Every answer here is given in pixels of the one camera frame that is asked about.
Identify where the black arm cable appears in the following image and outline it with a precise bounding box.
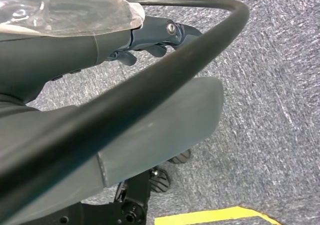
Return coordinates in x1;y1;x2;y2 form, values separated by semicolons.
0;0;250;218

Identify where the black ribbed robot foot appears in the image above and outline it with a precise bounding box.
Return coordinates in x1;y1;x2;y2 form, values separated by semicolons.
167;148;192;165
149;168;172;194

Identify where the yellow floor tape outline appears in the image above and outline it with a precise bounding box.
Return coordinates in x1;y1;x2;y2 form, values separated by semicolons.
154;206;282;225

